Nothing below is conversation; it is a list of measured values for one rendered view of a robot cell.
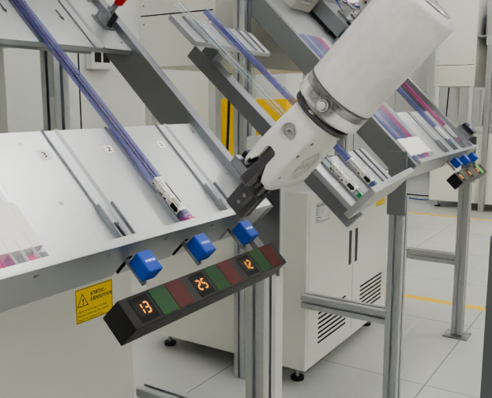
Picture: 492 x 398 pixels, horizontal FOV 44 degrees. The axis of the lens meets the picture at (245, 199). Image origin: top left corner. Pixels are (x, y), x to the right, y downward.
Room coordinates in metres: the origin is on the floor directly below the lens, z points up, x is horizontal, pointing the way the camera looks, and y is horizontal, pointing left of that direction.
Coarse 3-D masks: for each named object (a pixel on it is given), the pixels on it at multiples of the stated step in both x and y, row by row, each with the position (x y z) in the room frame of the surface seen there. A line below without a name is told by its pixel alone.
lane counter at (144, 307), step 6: (144, 294) 0.69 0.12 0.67; (132, 300) 0.67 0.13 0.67; (138, 300) 0.68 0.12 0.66; (144, 300) 0.68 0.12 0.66; (132, 306) 0.66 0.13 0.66; (138, 306) 0.67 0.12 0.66; (144, 306) 0.68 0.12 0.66; (150, 306) 0.68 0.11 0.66; (138, 312) 0.66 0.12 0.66; (144, 312) 0.67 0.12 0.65; (150, 312) 0.67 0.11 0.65; (156, 312) 0.68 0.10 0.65; (144, 318) 0.66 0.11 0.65; (150, 318) 0.67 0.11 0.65
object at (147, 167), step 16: (16, 0) 0.99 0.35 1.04; (32, 16) 0.98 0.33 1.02; (48, 32) 0.97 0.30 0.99; (48, 48) 0.95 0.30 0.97; (64, 64) 0.93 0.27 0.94; (80, 80) 0.92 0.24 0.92; (96, 96) 0.91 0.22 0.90; (112, 128) 0.88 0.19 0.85; (128, 144) 0.87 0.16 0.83; (144, 160) 0.86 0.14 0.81
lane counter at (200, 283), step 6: (192, 276) 0.77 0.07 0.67; (198, 276) 0.77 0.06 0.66; (204, 276) 0.78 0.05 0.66; (192, 282) 0.76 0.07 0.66; (198, 282) 0.77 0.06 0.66; (204, 282) 0.77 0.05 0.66; (198, 288) 0.76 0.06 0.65; (204, 288) 0.76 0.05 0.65; (210, 288) 0.77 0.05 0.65; (204, 294) 0.75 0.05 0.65
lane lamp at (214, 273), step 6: (204, 270) 0.79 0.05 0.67; (210, 270) 0.80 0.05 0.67; (216, 270) 0.81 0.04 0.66; (210, 276) 0.79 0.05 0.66; (216, 276) 0.80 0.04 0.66; (222, 276) 0.80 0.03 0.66; (216, 282) 0.79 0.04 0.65; (222, 282) 0.79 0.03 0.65; (228, 282) 0.80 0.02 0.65; (222, 288) 0.78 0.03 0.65
